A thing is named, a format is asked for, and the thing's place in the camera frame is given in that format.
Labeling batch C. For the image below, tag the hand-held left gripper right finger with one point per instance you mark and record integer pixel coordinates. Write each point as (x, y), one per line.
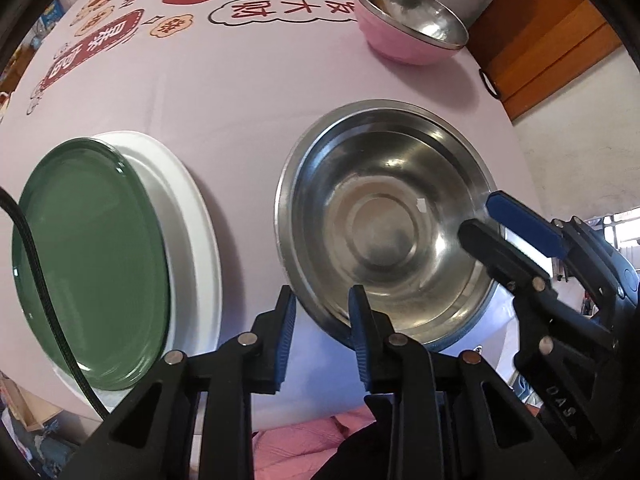
(360, 340)

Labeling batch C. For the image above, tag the dark cloth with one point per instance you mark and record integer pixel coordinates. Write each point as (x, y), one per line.
(360, 455)

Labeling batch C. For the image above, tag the pink printed tablecloth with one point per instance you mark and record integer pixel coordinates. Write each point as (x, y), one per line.
(250, 110)

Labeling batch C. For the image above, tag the large steel bowl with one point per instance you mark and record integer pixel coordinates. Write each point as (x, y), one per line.
(380, 220)

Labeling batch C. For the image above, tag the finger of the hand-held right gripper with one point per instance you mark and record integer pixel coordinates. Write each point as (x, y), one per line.
(525, 220)
(500, 255)

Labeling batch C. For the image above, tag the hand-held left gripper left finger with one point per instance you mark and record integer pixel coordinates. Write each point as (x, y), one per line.
(285, 340)

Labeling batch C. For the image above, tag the cardboard box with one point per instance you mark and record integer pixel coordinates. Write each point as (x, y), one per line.
(30, 405)

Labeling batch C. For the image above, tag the pink steel bowl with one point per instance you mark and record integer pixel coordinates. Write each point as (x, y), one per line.
(395, 42)

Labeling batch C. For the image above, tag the white plate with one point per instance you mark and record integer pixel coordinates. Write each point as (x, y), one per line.
(195, 240)

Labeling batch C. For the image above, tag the green plate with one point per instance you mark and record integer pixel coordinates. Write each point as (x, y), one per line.
(90, 260)

